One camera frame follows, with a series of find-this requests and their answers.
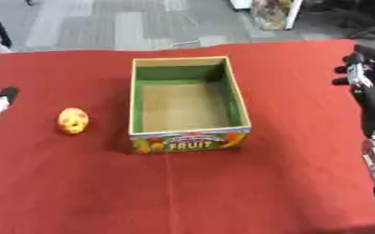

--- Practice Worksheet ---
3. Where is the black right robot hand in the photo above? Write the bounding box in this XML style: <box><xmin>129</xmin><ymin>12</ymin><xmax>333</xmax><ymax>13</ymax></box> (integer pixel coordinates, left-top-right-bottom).
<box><xmin>329</xmin><ymin>44</ymin><xmax>375</xmax><ymax>139</ymax></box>

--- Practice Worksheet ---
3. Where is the yellow and red toy fruit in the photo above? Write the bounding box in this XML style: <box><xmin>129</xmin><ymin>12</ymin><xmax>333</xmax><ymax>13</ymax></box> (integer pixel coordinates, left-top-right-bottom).
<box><xmin>56</xmin><ymin>107</ymin><xmax>91</xmax><ymax>135</ymax></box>

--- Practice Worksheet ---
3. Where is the patterned bag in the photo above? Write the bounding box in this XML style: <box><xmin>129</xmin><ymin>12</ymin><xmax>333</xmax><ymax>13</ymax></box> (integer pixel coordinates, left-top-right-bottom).
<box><xmin>248</xmin><ymin>0</ymin><xmax>295</xmax><ymax>31</ymax></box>

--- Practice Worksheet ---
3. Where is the white furniture panel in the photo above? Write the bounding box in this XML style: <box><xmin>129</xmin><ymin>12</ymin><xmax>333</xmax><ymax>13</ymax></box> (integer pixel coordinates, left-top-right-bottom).
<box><xmin>282</xmin><ymin>0</ymin><xmax>306</xmax><ymax>31</ymax></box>

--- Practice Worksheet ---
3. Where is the white floor cable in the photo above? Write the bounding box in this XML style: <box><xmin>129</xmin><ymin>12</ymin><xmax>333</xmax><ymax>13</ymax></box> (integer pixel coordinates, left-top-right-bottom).
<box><xmin>166</xmin><ymin>13</ymin><xmax>204</xmax><ymax>48</ymax></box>

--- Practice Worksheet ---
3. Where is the cardboard box with green inside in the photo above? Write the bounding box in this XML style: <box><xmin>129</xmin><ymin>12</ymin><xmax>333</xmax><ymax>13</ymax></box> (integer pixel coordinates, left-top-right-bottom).
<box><xmin>126</xmin><ymin>56</ymin><xmax>253</xmax><ymax>154</ymax></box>

